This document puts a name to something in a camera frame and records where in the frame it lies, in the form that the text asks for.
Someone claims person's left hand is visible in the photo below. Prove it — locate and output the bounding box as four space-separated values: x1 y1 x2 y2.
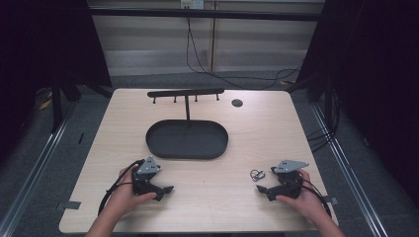
106 164 158 219

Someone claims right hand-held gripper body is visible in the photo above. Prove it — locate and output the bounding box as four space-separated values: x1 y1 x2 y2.
268 159 310 200

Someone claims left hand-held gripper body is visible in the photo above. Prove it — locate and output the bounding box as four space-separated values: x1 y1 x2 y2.
130 155 166 198

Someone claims person's right hand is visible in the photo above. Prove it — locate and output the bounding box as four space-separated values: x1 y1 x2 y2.
275 169 326 222

